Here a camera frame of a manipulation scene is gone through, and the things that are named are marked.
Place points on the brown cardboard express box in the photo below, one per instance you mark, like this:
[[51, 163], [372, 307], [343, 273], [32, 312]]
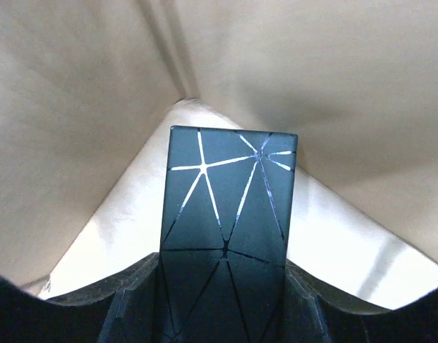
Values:
[[89, 90]]

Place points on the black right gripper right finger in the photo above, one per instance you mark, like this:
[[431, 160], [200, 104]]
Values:
[[315, 311]]

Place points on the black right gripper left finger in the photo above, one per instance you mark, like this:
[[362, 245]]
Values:
[[118, 308]]

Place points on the black cylinder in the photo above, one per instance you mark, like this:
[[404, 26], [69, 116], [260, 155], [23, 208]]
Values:
[[224, 235]]

